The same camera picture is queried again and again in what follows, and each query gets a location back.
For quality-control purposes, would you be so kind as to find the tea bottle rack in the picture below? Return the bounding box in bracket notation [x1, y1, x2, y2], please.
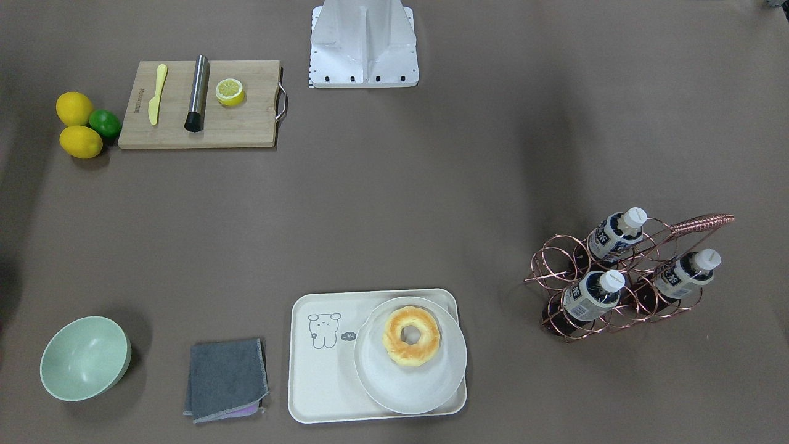
[574, 206, 648, 271]
[542, 270, 626, 335]
[635, 249, 722, 312]

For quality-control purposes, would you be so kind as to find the cream tray bear drawing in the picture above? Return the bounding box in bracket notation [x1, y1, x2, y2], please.
[288, 289, 466, 424]

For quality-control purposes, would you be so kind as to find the tea bottle front rack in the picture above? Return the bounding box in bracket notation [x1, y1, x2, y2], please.
[542, 270, 626, 335]

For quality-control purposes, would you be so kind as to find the white round plate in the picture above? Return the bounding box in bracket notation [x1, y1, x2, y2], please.
[353, 296, 467, 415]

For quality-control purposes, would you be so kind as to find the bamboo cutting board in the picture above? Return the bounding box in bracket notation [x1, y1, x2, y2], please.
[117, 60, 285, 149]

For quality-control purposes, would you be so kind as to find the half lemon slice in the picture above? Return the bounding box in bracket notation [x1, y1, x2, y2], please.
[215, 78, 246, 107]

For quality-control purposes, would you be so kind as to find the steel muddler black tip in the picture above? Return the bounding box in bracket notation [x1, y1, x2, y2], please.
[184, 54, 210, 133]

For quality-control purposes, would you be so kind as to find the grey folded cloth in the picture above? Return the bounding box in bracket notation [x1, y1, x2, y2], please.
[183, 338, 269, 424]

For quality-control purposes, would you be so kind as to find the yellow plastic knife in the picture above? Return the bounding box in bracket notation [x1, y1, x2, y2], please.
[147, 63, 168, 126]

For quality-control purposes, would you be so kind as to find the green lime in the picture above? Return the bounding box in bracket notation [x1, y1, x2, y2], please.
[88, 109, 122, 139]

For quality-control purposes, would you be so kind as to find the yellow lemon lower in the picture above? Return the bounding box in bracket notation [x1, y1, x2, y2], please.
[59, 125, 104, 159]

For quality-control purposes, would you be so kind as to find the yellow lemon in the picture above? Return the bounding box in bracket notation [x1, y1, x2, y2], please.
[55, 92, 95, 126]
[59, 125, 104, 159]

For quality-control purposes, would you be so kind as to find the mint green bowl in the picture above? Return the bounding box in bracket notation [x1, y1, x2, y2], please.
[39, 316, 132, 401]

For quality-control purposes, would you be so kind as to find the yellow lemon upper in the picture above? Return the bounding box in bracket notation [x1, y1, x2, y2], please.
[55, 92, 95, 126]

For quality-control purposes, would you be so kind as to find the glazed ring donut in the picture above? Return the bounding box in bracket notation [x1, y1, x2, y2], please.
[382, 306, 441, 366]

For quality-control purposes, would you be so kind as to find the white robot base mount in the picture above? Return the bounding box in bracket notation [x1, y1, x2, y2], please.
[308, 1, 420, 88]

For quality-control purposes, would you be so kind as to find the copper wire bottle rack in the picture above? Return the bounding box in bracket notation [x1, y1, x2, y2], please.
[525, 213, 735, 342]

